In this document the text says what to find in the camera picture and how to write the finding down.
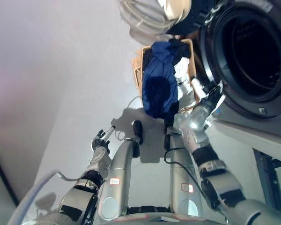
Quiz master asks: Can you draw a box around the grey washing machine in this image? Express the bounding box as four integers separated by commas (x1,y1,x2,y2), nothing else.
177,0,281,142

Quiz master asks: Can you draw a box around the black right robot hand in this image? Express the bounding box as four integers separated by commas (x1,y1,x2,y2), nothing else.
189,76,225,105

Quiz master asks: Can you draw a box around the thick grey hose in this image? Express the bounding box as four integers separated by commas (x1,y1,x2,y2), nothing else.
8,170,81,225

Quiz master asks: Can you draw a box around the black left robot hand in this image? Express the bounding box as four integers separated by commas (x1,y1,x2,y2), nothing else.
92,125,117,153

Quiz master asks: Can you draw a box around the silver left robot leg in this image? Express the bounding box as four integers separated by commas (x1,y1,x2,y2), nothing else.
99,137,141,220

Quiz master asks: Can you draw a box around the thin black cable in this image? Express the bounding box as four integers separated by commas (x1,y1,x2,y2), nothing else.
163,147,226,212

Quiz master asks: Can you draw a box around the black garment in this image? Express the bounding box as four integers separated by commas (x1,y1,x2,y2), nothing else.
168,38,193,60

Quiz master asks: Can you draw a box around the black right robot foot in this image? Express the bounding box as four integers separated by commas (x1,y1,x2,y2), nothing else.
163,117,178,151

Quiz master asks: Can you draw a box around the white garment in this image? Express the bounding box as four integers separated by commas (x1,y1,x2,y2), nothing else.
173,57,198,104

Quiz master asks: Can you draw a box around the brown laundry basket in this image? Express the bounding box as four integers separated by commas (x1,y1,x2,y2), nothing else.
131,38,200,113

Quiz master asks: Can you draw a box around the grey robot torso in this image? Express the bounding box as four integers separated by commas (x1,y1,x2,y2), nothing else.
112,205,226,225

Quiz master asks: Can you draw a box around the black metal stand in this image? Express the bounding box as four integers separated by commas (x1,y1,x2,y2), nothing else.
252,149,281,207

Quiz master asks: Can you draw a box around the thin white cable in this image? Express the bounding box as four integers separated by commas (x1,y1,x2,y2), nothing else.
114,95,144,142

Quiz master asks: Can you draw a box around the white appliance enclosure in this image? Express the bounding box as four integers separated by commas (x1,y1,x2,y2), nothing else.
213,119,281,225

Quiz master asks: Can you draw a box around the blue garment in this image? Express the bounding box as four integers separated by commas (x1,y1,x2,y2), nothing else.
141,41,181,119

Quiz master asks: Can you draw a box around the black left robot foot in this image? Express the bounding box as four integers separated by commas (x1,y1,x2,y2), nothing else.
132,120,144,145

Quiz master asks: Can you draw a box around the round washing machine door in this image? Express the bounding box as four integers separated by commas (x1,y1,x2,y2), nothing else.
118,0,202,36

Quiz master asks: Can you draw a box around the black robot foot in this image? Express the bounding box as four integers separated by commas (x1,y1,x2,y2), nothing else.
163,117,178,151
132,120,144,145

